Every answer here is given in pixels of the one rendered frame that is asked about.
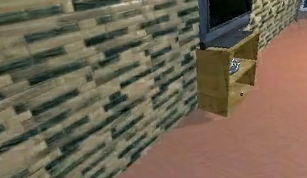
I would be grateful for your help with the light wooden television stand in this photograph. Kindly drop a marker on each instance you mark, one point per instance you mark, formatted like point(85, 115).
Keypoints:
point(214, 81)

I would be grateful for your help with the blue white round dish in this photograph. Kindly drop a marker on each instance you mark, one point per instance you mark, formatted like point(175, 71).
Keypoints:
point(234, 65)

